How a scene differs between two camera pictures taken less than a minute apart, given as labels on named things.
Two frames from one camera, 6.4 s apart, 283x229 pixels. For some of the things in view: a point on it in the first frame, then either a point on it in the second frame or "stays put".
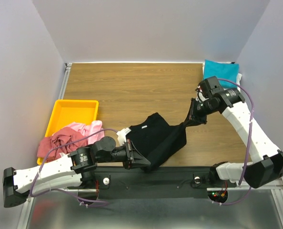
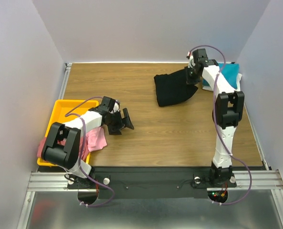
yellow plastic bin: [66, 112] stays put
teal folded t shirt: [222, 70] stays put
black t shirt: [156, 140] to [172, 88]
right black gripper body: [195, 111] to [191, 78]
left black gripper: [128, 155] to [119, 122]
